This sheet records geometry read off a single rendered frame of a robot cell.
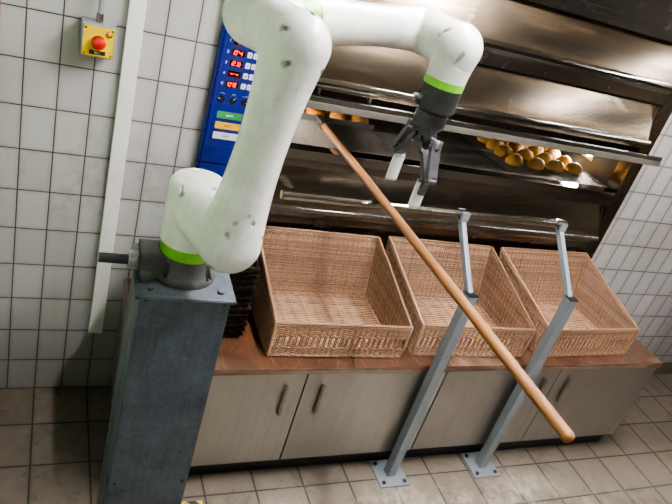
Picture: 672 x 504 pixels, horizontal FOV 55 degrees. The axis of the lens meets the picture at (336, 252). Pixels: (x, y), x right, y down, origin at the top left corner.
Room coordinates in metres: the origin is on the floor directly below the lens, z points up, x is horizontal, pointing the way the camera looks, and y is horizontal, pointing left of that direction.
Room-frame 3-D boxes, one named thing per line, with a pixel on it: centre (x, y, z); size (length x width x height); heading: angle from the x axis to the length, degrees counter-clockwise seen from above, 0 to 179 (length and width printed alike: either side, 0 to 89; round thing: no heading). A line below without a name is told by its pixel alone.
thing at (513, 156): (3.35, -0.71, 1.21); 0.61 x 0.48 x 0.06; 28
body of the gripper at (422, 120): (1.48, -0.11, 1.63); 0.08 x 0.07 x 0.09; 29
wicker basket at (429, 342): (2.45, -0.54, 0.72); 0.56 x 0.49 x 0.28; 117
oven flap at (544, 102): (2.68, -0.41, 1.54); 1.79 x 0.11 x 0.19; 118
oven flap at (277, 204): (2.68, -0.41, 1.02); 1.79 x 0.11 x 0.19; 118
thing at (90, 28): (1.93, 0.89, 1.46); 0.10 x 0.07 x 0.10; 118
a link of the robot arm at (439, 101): (1.48, -0.11, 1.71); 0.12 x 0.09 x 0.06; 119
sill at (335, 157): (2.71, -0.40, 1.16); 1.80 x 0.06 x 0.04; 118
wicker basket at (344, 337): (2.17, -0.02, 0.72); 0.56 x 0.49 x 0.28; 117
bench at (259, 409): (2.38, -0.45, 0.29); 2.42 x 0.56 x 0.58; 118
